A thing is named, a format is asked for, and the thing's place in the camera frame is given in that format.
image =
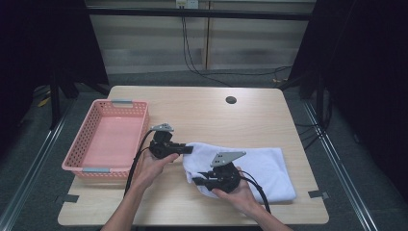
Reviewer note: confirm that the pink perforated plastic basket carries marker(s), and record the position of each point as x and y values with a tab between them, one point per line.
112	138

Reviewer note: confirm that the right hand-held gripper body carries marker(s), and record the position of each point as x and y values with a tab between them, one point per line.
224	179

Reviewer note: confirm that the yellow floor item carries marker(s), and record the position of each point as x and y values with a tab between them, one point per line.
44	102

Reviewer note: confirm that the white wall power outlet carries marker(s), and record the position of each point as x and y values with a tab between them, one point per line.
187	4

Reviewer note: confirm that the white patterned towel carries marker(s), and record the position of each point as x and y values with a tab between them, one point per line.
266	173

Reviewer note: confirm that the black metal stand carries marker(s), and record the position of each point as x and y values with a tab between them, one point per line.
55	106
319	102

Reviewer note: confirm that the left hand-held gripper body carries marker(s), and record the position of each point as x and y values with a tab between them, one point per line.
163	147

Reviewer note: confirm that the aluminium floor rail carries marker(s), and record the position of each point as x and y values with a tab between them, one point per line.
336	160
32	170

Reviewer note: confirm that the person's right hand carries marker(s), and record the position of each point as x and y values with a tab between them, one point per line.
242	199

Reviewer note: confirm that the person's left hand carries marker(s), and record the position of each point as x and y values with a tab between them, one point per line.
150	170

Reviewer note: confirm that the black curtain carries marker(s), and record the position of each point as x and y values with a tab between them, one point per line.
369	64
38	38

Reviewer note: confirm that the grey tape piece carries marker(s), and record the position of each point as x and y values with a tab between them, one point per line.
69	198
317	194

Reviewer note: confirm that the black horizontal frame bar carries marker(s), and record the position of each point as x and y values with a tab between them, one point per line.
224	14

